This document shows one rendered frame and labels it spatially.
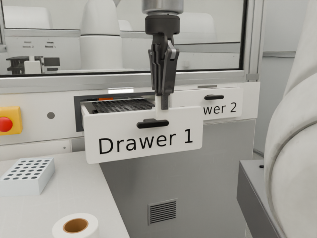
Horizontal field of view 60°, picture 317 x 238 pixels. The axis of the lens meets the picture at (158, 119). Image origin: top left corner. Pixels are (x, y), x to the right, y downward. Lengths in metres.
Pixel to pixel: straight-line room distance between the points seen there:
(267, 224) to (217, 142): 0.67
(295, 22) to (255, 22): 1.58
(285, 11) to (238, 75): 1.77
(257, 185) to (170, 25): 0.35
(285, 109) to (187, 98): 0.79
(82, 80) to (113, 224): 0.47
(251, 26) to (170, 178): 0.63
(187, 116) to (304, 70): 0.50
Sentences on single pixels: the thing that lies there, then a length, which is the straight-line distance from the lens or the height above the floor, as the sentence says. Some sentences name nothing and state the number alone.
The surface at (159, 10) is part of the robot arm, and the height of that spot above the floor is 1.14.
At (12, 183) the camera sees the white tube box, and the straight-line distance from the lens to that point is 0.67.
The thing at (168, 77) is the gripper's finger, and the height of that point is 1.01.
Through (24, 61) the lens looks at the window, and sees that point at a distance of 0.88.
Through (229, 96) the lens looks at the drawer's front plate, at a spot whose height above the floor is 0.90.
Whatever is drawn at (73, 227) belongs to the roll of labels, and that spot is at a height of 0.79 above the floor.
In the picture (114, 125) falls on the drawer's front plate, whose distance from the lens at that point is 0.62.
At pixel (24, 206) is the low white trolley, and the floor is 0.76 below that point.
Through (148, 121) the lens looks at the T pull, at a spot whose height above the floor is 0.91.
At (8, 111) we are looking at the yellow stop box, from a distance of 0.84.
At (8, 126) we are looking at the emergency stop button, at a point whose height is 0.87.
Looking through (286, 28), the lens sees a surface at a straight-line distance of 2.75.
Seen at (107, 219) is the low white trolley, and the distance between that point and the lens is 0.55.
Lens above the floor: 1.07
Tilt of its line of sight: 14 degrees down
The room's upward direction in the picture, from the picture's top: straight up
